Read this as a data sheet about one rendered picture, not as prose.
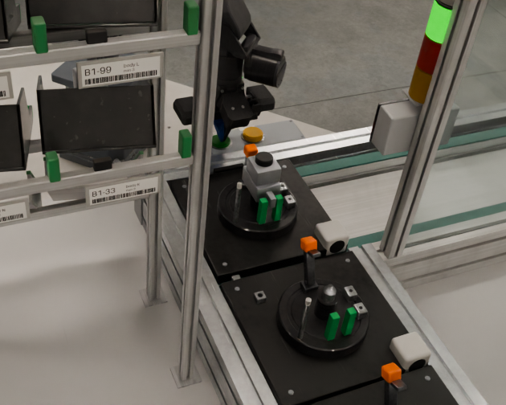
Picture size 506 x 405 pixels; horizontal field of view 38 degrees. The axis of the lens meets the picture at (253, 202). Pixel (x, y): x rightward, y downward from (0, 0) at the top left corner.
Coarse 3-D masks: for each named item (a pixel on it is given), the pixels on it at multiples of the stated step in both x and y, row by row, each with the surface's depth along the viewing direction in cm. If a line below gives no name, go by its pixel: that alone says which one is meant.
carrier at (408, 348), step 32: (352, 256) 125; (224, 288) 117; (256, 288) 117; (288, 288) 115; (320, 288) 116; (352, 288) 115; (256, 320) 113; (288, 320) 111; (320, 320) 111; (352, 320) 107; (384, 320) 115; (256, 352) 108; (288, 352) 109; (320, 352) 108; (352, 352) 110; (384, 352) 111; (416, 352) 109; (288, 384) 105; (320, 384) 105; (352, 384) 106
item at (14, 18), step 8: (0, 0) 70; (8, 0) 76; (0, 8) 70; (8, 8) 75; (16, 8) 89; (0, 16) 71; (8, 16) 74; (16, 16) 88; (0, 24) 71; (8, 24) 73; (16, 24) 86; (0, 32) 71; (8, 32) 72; (0, 40) 71; (8, 40) 72
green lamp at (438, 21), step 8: (432, 8) 101; (440, 8) 99; (432, 16) 101; (440, 16) 99; (448, 16) 99; (432, 24) 101; (440, 24) 100; (432, 32) 102; (440, 32) 101; (440, 40) 101
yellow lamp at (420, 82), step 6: (414, 72) 107; (420, 72) 106; (414, 78) 107; (420, 78) 106; (426, 78) 106; (414, 84) 108; (420, 84) 107; (426, 84) 106; (414, 90) 108; (420, 90) 107; (426, 90) 107; (414, 96) 108; (420, 96) 108; (420, 102) 108
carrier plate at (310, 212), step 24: (288, 168) 140; (216, 192) 133; (216, 216) 129; (312, 216) 131; (216, 240) 124; (240, 240) 125; (264, 240) 125; (288, 240) 126; (216, 264) 120; (240, 264) 121; (264, 264) 121; (288, 264) 124
